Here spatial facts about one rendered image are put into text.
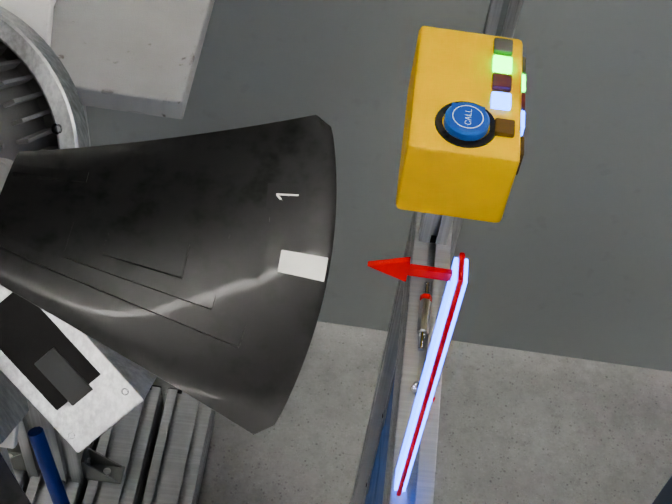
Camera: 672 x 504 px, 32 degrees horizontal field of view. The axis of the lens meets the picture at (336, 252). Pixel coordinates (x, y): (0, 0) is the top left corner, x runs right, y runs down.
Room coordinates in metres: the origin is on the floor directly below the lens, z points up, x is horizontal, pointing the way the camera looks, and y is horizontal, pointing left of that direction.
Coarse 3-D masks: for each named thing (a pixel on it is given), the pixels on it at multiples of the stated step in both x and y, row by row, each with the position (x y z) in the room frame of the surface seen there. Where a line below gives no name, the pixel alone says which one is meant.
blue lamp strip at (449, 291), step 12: (456, 264) 0.48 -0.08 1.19; (456, 276) 0.47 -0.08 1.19; (444, 300) 0.48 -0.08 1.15; (444, 312) 0.47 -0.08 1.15; (444, 324) 0.47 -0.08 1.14; (432, 348) 0.47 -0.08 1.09; (432, 360) 0.47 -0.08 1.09; (420, 384) 0.48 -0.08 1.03; (420, 396) 0.47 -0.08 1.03; (420, 408) 0.47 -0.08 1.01; (408, 432) 0.48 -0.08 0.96; (408, 444) 0.47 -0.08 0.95; (396, 468) 0.49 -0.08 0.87; (396, 480) 0.47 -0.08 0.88
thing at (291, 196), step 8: (272, 184) 0.52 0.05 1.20; (280, 184) 0.52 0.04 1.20; (288, 184) 0.52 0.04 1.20; (296, 184) 0.52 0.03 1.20; (304, 184) 0.52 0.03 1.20; (272, 192) 0.51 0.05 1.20; (280, 192) 0.51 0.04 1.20; (288, 192) 0.51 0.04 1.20; (296, 192) 0.51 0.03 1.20; (304, 192) 0.51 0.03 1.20; (272, 200) 0.51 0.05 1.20; (280, 200) 0.51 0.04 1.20; (288, 200) 0.51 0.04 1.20; (296, 200) 0.51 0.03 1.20; (304, 200) 0.51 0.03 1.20; (280, 208) 0.50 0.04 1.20; (288, 208) 0.50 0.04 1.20; (296, 208) 0.50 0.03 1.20; (304, 208) 0.50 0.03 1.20
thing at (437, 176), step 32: (448, 32) 0.85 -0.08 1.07; (416, 64) 0.80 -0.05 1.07; (448, 64) 0.80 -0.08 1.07; (480, 64) 0.81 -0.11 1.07; (512, 64) 0.81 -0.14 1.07; (416, 96) 0.76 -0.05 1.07; (448, 96) 0.76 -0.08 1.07; (480, 96) 0.77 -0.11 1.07; (512, 96) 0.77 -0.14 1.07; (416, 128) 0.72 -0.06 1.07; (416, 160) 0.69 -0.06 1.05; (448, 160) 0.69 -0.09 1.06; (480, 160) 0.69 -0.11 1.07; (512, 160) 0.69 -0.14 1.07; (416, 192) 0.69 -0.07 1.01; (448, 192) 0.69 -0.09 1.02; (480, 192) 0.69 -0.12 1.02
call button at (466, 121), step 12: (456, 108) 0.74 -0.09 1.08; (468, 108) 0.74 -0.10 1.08; (480, 108) 0.74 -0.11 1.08; (444, 120) 0.73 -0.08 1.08; (456, 120) 0.72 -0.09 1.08; (468, 120) 0.72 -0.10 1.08; (480, 120) 0.73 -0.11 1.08; (456, 132) 0.71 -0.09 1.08; (468, 132) 0.71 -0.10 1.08; (480, 132) 0.71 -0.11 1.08
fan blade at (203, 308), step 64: (256, 128) 0.56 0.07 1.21; (320, 128) 0.56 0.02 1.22; (64, 192) 0.50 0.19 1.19; (128, 192) 0.50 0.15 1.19; (192, 192) 0.51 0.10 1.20; (256, 192) 0.51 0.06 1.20; (320, 192) 0.52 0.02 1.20; (0, 256) 0.44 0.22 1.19; (64, 256) 0.44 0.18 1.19; (128, 256) 0.45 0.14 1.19; (192, 256) 0.46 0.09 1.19; (256, 256) 0.46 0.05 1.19; (64, 320) 0.40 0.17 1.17; (128, 320) 0.41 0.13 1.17; (192, 320) 0.42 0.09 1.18; (256, 320) 0.42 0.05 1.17; (192, 384) 0.38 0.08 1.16; (256, 384) 0.39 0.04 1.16
